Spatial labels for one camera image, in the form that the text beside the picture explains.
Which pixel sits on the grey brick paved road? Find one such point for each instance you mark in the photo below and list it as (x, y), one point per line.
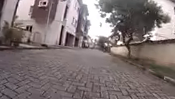
(81, 78)

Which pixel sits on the street pole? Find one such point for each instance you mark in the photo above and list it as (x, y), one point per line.
(48, 22)

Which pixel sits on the white and brown building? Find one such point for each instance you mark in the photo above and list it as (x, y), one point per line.
(53, 9)

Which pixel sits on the large green tree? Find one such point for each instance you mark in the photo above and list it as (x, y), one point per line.
(132, 12)

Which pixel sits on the raised pavement with kerb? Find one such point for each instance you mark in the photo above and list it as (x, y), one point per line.
(15, 46)

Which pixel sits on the concrete kerb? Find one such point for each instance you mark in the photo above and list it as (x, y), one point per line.
(159, 75)

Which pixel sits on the green bush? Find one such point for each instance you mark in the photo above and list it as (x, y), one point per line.
(12, 35)

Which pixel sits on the grass strip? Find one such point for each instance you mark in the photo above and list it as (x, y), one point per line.
(169, 72)

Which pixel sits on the beige boundary wall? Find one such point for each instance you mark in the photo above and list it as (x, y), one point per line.
(166, 51)

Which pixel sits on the white building behind wall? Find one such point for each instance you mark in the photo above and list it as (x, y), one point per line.
(174, 18)

